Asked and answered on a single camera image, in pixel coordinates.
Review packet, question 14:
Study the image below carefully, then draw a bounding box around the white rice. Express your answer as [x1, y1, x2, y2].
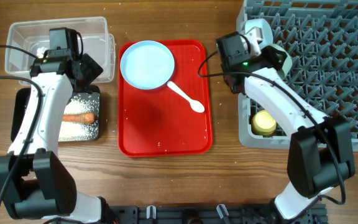
[58, 92, 100, 142]

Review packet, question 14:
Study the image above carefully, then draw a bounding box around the white tissue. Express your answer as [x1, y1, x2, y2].
[36, 47, 48, 58]

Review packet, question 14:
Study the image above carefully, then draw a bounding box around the light blue bowl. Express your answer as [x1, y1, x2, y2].
[245, 19, 273, 45]

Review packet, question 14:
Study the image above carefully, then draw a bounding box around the green bowl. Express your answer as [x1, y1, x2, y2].
[270, 44, 293, 80]

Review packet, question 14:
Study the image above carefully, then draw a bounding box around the white plastic spoon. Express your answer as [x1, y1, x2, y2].
[167, 81, 205, 113]

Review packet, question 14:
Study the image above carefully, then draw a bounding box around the yellow plastic cup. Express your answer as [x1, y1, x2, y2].
[251, 110, 277, 136]

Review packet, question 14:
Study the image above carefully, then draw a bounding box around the light blue plate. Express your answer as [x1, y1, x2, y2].
[120, 40, 175, 90]

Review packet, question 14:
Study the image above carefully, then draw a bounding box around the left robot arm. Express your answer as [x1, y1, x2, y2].
[0, 27, 118, 223]

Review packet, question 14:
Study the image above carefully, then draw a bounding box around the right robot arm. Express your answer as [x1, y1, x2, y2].
[216, 29, 356, 223]

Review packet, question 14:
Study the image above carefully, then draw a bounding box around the grey dishwasher rack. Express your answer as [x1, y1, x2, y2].
[236, 0, 358, 152]

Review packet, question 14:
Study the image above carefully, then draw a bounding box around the clear plastic bin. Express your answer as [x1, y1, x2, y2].
[6, 17, 116, 84]

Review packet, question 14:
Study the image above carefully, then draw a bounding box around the black plastic tray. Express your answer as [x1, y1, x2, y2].
[11, 85, 101, 141]

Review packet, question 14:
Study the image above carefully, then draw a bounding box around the red serving tray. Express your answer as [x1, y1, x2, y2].
[117, 39, 213, 157]

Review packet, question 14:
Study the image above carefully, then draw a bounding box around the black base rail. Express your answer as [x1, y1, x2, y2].
[111, 203, 329, 224]

